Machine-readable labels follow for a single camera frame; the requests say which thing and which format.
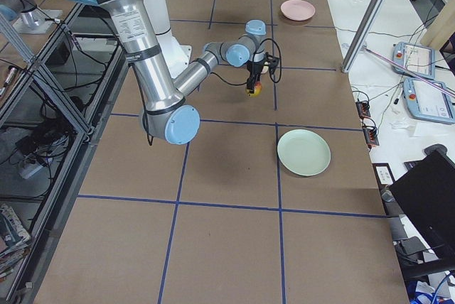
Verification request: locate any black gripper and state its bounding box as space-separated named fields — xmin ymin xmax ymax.
xmin=245 ymin=53 xmax=279 ymax=92

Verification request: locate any red yellow pomegranate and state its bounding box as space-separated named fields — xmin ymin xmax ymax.
xmin=245 ymin=81 xmax=262 ymax=97

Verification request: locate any pink plate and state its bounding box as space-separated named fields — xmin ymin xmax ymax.
xmin=280 ymin=0 xmax=316 ymax=21

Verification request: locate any light green plate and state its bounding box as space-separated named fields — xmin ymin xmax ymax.
xmin=277 ymin=129 xmax=331 ymax=177

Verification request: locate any orange connector block far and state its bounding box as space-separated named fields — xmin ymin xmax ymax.
xmin=355 ymin=100 xmax=370 ymax=119

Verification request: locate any orange connector block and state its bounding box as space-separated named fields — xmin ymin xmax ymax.
xmin=362 ymin=125 xmax=380 ymax=149
xmin=355 ymin=100 xmax=370 ymax=119

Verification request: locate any orange connector block near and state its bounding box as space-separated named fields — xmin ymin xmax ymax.
xmin=362 ymin=125 xmax=380 ymax=149

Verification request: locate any far teach pendant tablet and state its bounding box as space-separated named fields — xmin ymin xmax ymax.
xmin=392 ymin=42 xmax=436 ymax=80

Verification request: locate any teach pendant tablet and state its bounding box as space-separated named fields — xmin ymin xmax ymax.
xmin=392 ymin=42 xmax=436 ymax=80
xmin=403 ymin=77 xmax=454 ymax=124

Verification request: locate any near teach pendant tablet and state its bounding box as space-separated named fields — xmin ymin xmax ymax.
xmin=403 ymin=77 xmax=454 ymax=124

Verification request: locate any black label box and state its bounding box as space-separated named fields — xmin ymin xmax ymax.
xmin=373 ymin=163 xmax=395 ymax=189

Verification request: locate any black laptop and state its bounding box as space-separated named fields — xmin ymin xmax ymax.
xmin=390 ymin=151 xmax=454 ymax=259

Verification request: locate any stack of magazines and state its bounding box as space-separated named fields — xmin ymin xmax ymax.
xmin=1 ymin=203 xmax=31 ymax=279

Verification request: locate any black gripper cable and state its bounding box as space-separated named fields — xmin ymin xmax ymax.
xmin=209 ymin=38 xmax=282 ymax=87

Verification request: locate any white camera pedestal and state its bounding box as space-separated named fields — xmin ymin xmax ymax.
xmin=144 ymin=0 xmax=192 ymax=79

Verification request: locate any aluminium frame post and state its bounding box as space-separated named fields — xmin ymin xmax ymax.
xmin=341 ymin=0 xmax=385 ymax=73

